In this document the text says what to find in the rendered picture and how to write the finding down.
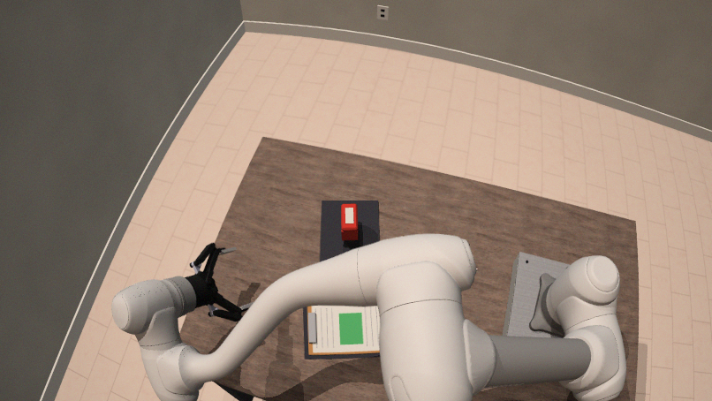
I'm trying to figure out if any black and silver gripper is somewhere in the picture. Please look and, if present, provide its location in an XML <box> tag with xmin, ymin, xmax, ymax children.
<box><xmin>185</xmin><ymin>242</ymin><xmax>253</xmax><ymax>322</ymax></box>

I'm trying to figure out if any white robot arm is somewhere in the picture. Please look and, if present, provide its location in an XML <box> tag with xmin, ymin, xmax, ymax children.
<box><xmin>111</xmin><ymin>234</ymin><xmax>626</xmax><ymax>401</ymax></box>

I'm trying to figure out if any red self-inking stamp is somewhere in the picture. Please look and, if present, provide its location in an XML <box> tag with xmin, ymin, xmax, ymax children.
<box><xmin>341</xmin><ymin>204</ymin><xmax>358</xmax><ymax>246</ymax></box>

